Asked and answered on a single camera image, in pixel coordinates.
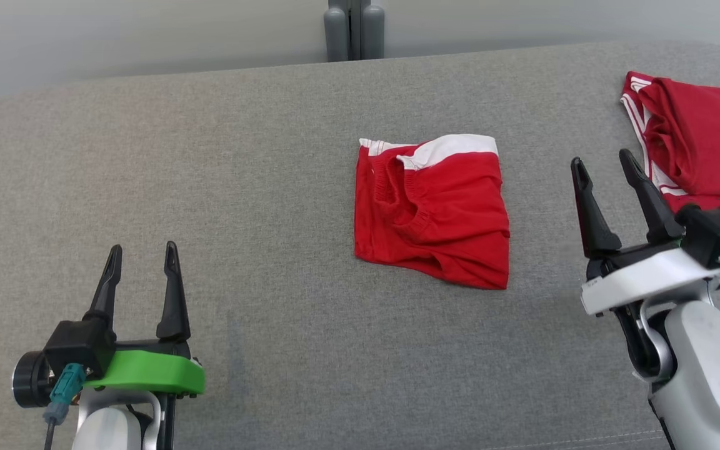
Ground left cable with teal plug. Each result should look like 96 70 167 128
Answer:
42 362 88 450

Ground grey partition post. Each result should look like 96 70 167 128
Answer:
323 0 386 63

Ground red shorts with white stripe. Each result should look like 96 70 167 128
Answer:
354 134 511 291

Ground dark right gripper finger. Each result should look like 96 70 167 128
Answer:
571 157 623 260
619 148 684 246

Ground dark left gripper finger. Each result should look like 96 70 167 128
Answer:
83 244 124 326
156 241 192 343

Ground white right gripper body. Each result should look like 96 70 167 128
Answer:
580 242 720 317

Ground red jersey with white trim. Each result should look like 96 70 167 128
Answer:
620 71 720 214

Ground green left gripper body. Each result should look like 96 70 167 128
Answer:
82 339 206 397

